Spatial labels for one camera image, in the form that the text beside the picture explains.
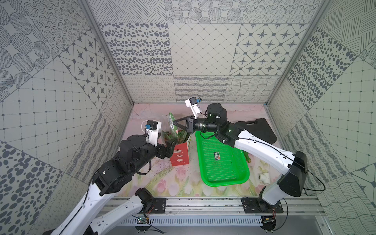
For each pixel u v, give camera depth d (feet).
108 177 1.31
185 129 1.94
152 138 1.69
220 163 2.94
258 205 2.16
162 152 1.71
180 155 2.58
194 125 1.91
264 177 2.62
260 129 3.37
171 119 2.04
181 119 1.99
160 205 2.41
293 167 1.37
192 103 1.92
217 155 3.03
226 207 2.45
